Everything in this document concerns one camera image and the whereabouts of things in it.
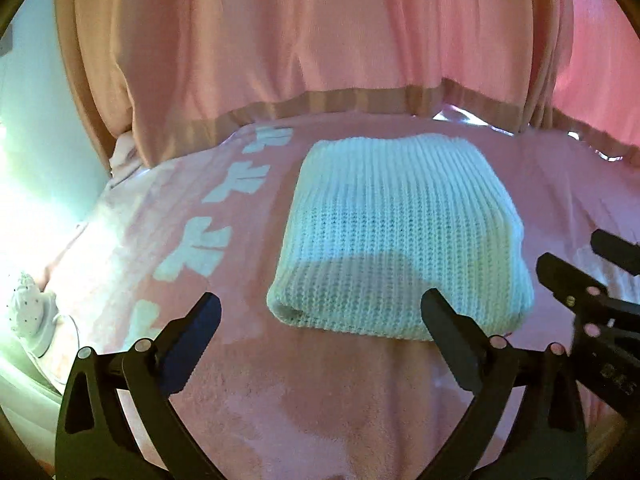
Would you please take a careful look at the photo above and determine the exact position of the orange curtain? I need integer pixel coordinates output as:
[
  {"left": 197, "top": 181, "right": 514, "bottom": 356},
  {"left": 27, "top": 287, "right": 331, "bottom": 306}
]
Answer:
[{"left": 54, "top": 0, "right": 639, "bottom": 167}]

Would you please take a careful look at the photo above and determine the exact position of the pink patterned bed blanket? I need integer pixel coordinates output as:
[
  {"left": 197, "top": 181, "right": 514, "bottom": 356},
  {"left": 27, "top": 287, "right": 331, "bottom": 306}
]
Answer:
[{"left": 41, "top": 114, "right": 639, "bottom": 479}]

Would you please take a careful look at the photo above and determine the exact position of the white knitted sweater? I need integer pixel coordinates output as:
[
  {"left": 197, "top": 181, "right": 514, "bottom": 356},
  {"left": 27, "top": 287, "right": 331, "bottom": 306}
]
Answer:
[{"left": 266, "top": 133, "right": 535, "bottom": 341}]

